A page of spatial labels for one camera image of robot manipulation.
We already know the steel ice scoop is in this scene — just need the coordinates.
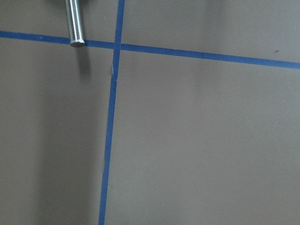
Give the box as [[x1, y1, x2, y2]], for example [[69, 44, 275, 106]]
[[65, 0, 85, 48]]

